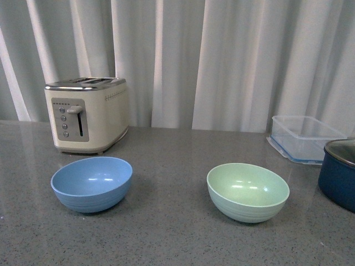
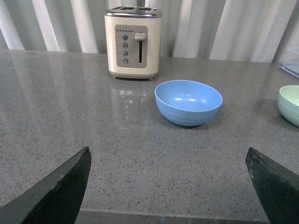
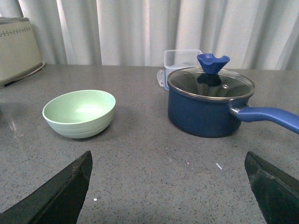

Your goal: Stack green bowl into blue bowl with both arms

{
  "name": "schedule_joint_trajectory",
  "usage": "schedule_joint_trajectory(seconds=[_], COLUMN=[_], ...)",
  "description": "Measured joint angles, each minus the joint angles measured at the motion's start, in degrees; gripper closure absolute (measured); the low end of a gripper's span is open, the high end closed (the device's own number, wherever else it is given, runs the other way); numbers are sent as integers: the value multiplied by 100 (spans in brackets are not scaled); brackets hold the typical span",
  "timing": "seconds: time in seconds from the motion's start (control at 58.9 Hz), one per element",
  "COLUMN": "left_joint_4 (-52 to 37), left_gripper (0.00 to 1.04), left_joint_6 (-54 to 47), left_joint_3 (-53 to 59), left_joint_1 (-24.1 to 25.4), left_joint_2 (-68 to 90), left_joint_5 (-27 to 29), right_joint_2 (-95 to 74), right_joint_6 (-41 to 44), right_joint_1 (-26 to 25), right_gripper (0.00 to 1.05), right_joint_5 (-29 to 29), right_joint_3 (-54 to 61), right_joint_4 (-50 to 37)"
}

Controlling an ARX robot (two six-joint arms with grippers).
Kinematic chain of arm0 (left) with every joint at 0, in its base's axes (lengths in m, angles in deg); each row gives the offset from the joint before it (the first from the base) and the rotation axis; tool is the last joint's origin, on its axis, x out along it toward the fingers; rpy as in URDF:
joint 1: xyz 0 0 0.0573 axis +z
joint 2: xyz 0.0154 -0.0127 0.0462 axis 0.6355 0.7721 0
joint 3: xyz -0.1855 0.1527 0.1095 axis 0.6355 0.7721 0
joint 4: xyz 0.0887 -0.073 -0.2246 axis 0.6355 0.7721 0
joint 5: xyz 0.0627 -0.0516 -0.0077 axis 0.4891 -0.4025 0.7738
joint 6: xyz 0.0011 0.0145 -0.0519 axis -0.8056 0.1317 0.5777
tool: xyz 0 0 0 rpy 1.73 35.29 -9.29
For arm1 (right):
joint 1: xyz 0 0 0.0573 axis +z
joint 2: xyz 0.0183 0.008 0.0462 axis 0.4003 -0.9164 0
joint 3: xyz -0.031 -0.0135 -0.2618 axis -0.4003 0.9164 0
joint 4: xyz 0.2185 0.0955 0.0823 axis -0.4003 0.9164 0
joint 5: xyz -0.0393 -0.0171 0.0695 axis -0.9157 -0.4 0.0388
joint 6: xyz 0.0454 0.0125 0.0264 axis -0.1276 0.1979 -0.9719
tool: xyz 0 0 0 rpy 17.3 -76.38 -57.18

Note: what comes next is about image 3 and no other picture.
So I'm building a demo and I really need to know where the blue saucepan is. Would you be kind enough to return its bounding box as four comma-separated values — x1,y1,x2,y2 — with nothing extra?
168,89,299,138

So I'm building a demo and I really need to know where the green bowl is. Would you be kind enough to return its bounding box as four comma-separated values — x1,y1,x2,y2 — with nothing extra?
42,90,116,139

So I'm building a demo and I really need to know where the cream toaster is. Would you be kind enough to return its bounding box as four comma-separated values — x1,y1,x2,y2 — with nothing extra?
0,17,45,87

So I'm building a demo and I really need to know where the clear plastic container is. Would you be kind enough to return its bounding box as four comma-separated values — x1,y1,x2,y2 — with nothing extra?
157,49,202,91

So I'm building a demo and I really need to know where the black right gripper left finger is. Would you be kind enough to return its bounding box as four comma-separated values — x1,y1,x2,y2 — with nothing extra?
0,151,92,224

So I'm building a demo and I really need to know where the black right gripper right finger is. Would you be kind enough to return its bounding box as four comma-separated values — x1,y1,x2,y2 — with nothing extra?
244,151,299,224

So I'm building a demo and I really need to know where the glass lid with blue knob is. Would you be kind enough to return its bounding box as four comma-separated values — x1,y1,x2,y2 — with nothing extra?
167,54,255,101

